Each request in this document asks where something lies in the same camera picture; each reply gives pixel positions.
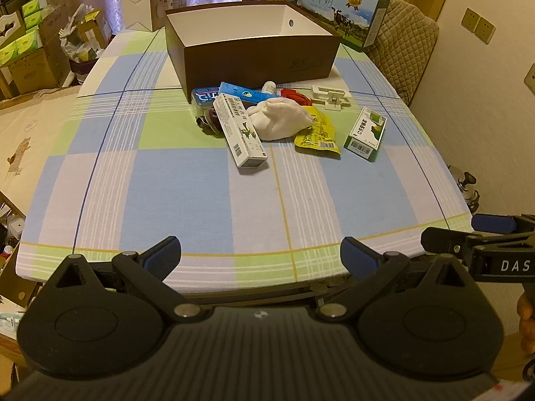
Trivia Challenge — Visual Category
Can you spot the white cardboard box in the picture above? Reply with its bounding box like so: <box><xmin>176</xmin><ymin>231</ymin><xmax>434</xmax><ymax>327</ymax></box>
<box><xmin>121</xmin><ymin>0</ymin><xmax>187</xmax><ymax>32</ymax></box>

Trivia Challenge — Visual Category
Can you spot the wall power socket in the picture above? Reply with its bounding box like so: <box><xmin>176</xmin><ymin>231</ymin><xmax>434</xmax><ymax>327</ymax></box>
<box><xmin>461</xmin><ymin>8</ymin><xmax>496</xmax><ymax>44</ymax></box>

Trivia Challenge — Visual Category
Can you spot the green white medicine box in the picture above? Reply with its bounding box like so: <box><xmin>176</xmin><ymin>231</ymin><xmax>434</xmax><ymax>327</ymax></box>
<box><xmin>344</xmin><ymin>107</ymin><xmax>387</xmax><ymax>162</ymax></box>

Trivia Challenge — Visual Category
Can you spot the yellow snack packet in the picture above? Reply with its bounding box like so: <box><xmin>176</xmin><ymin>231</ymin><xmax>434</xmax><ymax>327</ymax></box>
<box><xmin>294</xmin><ymin>106</ymin><xmax>340</xmax><ymax>155</ymax></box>

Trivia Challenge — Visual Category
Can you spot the metal tripod head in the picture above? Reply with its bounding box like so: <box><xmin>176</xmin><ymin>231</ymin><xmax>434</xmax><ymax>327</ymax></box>
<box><xmin>448</xmin><ymin>165</ymin><xmax>480</xmax><ymax>214</ymax></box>

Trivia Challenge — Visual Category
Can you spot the cardboard box with tissues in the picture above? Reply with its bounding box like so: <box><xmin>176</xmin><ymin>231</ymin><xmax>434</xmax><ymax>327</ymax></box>
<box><xmin>1</xmin><ymin>0</ymin><xmax>70</xmax><ymax>99</ymax></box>

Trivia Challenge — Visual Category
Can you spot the white cloth bundle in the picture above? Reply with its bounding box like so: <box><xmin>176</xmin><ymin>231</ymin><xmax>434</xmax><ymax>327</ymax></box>
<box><xmin>246</xmin><ymin>97</ymin><xmax>314</xmax><ymax>141</ymax></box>

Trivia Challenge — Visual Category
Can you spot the blue dental floss box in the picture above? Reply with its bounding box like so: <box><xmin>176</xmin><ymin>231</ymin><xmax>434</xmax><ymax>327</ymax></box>
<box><xmin>191</xmin><ymin>87</ymin><xmax>219</xmax><ymax>107</ymax></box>

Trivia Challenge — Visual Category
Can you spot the red snack packet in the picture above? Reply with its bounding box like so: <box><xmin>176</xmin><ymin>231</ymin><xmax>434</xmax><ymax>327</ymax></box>
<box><xmin>280</xmin><ymin>89</ymin><xmax>313</xmax><ymax>106</ymax></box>

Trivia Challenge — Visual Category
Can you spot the long white medicine box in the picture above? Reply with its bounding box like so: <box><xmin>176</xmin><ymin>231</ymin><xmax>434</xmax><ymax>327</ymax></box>
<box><xmin>213</xmin><ymin>93</ymin><xmax>268</xmax><ymax>167</ymax></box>

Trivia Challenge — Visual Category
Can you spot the dark brown item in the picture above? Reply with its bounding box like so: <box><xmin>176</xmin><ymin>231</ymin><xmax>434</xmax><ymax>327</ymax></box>
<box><xmin>196</xmin><ymin>107</ymin><xmax>223</xmax><ymax>135</ymax></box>

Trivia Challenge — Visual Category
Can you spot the blue toothpaste tube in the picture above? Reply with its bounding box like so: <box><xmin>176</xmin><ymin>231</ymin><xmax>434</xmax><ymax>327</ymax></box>
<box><xmin>219</xmin><ymin>82</ymin><xmax>278</xmax><ymax>107</ymax></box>

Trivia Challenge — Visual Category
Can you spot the small cluttered cardboard box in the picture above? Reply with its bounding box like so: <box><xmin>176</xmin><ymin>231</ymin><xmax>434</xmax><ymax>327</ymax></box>
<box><xmin>59</xmin><ymin>4</ymin><xmax>112</xmax><ymax>78</ymax></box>

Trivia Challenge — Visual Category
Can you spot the light blue milk carton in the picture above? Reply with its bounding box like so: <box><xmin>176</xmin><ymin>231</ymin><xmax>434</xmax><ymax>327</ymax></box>
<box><xmin>298</xmin><ymin>0</ymin><xmax>390</xmax><ymax>52</ymax></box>

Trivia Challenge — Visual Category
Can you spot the brown open storage box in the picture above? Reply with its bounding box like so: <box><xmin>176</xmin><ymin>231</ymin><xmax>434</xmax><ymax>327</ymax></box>
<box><xmin>165</xmin><ymin>1</ymin><xmax>341</xmax><ymax>101</ymax></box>

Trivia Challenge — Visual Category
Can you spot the white pill bottle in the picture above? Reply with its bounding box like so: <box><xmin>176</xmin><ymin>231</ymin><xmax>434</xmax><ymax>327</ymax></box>
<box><xmin>261</xmin><ymin>81</ymin><xmax>277</xmax><ymax>95</ymax></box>

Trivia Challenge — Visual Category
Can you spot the quilted beige chair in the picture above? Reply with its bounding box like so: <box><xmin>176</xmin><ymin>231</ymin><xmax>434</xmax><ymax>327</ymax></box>
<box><xmin>364</xmin><ymin>0</ymin><xmax>440</xmax><ymax>106</ymax></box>

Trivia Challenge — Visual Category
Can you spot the checkered tablecloth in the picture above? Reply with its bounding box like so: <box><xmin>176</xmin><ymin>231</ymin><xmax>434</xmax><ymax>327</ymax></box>
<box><xmin>16</xmin><ymin>30</ymin><xmax>470</xmax><ymax>293</ymax></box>

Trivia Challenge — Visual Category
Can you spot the person's right hand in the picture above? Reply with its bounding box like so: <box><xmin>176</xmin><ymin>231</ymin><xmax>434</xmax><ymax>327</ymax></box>
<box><xmin>517</xmin><ymin>292</ymin><xmax>535</xmax><ymax>354</ymax></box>

